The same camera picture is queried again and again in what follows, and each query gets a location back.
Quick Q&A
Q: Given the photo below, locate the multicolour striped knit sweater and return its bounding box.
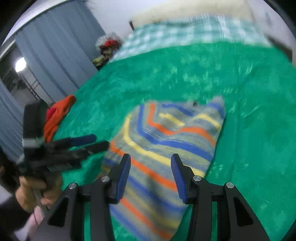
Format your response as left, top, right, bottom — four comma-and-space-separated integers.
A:
101, 96, 225, 240

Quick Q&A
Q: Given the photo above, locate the pile of clothes in corner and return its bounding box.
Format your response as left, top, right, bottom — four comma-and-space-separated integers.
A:
92, 32, 123, 70

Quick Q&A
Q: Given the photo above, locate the person's left hand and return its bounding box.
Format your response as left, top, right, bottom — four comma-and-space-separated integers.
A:
15, 174, 63, 213

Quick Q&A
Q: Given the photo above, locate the red knit garment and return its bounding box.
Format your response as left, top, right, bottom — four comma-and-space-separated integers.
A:
46, 107, 56, 123

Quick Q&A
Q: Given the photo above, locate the orange knit garment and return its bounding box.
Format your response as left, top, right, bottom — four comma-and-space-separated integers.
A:
43, 95, 76, 143

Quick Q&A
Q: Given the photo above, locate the green floral bedspread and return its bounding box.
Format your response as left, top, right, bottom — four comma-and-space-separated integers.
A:
55, 42, 295, 240

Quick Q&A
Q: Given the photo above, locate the grey blue curtain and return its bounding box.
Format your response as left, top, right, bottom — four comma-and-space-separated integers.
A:
0, 0, 107, 158

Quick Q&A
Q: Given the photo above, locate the green white checkered blanket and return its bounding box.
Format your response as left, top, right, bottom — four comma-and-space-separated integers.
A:
111, 14, 271, 62

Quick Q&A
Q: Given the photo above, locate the cream pillow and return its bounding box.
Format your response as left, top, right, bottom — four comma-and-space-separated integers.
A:
130, 0, 253, 28

